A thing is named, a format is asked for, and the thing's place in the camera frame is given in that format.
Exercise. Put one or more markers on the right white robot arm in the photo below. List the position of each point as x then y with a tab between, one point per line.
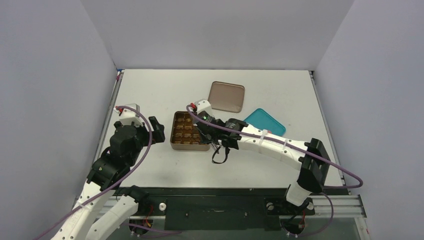
308	159

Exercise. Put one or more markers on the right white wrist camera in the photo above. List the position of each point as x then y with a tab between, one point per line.
203	105

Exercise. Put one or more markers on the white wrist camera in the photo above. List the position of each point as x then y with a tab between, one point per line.
128	117
203	105

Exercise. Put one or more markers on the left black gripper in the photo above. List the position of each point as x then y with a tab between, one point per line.
158	135

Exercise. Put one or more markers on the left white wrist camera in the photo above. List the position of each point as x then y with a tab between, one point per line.
128	117

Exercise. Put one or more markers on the teal plastic tray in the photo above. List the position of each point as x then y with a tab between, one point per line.
262	120

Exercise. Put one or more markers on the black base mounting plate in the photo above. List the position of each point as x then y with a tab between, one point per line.
216	209

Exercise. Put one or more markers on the brown tin lid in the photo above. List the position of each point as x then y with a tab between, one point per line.
228	97

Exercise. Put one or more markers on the gold cookie tin box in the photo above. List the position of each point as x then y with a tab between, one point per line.
184	136

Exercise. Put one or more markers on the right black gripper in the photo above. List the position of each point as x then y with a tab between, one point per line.
209	133

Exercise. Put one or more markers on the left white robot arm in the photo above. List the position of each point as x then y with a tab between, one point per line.
102	182

